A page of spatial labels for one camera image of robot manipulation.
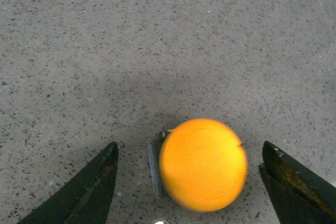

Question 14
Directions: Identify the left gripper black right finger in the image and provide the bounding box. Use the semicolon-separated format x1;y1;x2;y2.
259;141;335;223

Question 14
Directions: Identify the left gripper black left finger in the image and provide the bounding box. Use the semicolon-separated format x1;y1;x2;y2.
19;142;119;223

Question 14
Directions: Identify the yellow mushroom push button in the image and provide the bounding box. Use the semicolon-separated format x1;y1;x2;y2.
148;118;248;212

